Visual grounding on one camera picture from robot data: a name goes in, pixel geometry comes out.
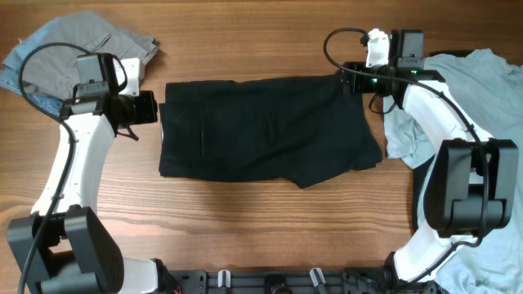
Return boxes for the black shorts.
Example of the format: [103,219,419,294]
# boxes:
[159,74,382,188]

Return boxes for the blue folded denim jeans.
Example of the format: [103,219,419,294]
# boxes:
[0,18,66,118]

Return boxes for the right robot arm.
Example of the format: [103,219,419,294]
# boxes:
[338,29,519,291]

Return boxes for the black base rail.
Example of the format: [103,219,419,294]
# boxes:
[160,267,396,294]

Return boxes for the light blue t-shirt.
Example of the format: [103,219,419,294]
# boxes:
[383,49,522,293]

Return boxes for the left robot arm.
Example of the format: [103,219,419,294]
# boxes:
[7,53,175,293]

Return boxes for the grey folded trousers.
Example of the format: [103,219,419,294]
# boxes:
[3,11,158,99]

